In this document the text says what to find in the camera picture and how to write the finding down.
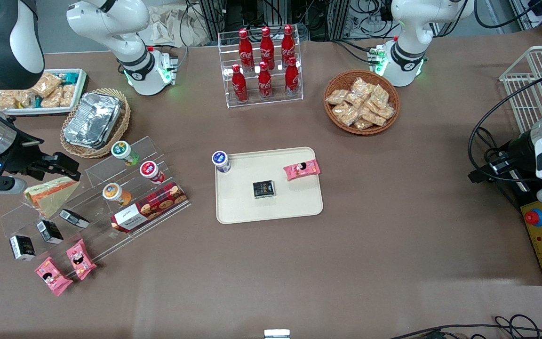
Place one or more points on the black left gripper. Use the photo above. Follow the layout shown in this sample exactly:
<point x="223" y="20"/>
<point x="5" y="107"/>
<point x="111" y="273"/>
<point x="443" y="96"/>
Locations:
<point x="519" y="149"/>

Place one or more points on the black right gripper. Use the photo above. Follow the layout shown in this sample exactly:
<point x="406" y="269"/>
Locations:
<point x="20" y="157"/>

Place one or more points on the triangle sandwich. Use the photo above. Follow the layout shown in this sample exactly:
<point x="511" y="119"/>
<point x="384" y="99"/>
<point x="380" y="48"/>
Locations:
<point x="47" y="197"/>

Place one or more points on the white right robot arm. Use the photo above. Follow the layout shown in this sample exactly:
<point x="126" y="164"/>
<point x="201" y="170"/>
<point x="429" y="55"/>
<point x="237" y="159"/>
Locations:
<point x="111" y="19"/>

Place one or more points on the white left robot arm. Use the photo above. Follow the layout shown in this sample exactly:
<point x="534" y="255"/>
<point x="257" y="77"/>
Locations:
<point x="405" y="52"/>

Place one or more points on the cream plastic tray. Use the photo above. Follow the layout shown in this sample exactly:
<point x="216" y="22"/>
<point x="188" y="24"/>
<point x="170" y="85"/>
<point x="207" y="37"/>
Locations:
<point x="271" y="207"/>

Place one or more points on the small black box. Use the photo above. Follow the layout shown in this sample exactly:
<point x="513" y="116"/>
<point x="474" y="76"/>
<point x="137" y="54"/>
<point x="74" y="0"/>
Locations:
<point x="264" y="189"/>
<point x="73" y="218"/>
<point x="49" y="231"/>
<point x="21" y="247"/>

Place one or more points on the orange cap yogurt bottle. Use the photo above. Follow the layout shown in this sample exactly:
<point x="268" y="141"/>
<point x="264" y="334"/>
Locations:
<point x="112" y="192"/>

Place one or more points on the aluminium foil container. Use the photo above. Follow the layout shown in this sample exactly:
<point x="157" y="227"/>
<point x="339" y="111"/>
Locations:
<point x="92" y="120"/>

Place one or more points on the green cap yogurt bottle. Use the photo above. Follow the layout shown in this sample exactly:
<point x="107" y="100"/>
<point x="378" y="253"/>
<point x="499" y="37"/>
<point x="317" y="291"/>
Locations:
<point x="121" y="150"/>

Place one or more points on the wrapped rice cracker packet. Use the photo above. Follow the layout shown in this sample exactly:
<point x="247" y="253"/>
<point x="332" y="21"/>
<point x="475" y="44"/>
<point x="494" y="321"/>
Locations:
<point x="360" y="85"/>
<point x="67" y="95"/>
<point x="5" y="100"/>
<point x="386" y="112"/>
<point x="337" y="96"/>
<point x="52" y="100"/>
<point x="373" y="117"/>
<point x="363" y="124"/>
<point x="354" y="100"/>
<point x="346" y="114"/>
<point x="47" y="84"/>
<point x="379" y="95"/>

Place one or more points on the clear acrylic stepped stand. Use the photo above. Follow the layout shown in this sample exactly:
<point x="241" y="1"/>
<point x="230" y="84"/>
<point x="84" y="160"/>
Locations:
<point x="101" y="235"/>

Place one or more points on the light wicker basket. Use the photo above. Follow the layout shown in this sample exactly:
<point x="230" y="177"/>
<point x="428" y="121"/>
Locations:
<point x="123" y="122"/>

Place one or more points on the white rectangular snack bin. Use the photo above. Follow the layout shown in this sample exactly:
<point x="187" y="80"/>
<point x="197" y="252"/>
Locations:
<point x="82" y="89"/>

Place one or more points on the pink snack packet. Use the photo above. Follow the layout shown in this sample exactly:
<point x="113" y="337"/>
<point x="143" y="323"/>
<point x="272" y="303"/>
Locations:
<point x="301" y="169"/>
<point x="52" y="277"/>
<point x="81" y="260"/>

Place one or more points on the teal snack packet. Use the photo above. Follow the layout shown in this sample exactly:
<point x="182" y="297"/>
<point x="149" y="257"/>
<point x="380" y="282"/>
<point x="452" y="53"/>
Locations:
<point x="69" y="76"/>

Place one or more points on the red cap yogurt bottle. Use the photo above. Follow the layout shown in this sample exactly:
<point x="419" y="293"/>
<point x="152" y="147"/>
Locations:
<point x="149" y="169"/>

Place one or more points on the red plaid cookie box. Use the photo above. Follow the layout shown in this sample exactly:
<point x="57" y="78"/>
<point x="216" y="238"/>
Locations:
<point x="153" y="207"/>

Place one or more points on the blue cap yogurt bottle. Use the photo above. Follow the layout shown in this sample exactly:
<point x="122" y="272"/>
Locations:
<point x="220" y="160"/>

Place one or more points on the brown wicker basket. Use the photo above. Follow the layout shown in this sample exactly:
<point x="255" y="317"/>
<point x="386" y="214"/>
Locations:
<point x="334" y="120"/>

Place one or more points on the crumpled beige paper bag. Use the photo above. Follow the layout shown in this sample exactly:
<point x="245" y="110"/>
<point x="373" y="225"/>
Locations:
<point x="177" y="26"/>

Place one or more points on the red cola bottle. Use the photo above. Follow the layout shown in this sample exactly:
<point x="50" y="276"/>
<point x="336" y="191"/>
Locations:
<point x="288" y="44"/>
<point x="292" y="80"/>
<point x="239" y="87"/>
<point x="245" y="49"/>
<point x="267" y="47"/>
<point x="265" y="84"/>

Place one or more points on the clear acrylic bottle rack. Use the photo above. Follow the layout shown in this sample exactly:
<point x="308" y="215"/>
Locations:
<point x="261" y="101"/>

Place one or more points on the metal equipment rack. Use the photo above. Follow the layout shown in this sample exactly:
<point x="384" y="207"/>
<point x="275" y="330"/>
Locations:
<point x="327" y="19"/>

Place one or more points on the small white block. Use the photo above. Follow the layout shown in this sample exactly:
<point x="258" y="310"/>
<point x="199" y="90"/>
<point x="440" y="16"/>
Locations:
<point x="276" y="334"/>

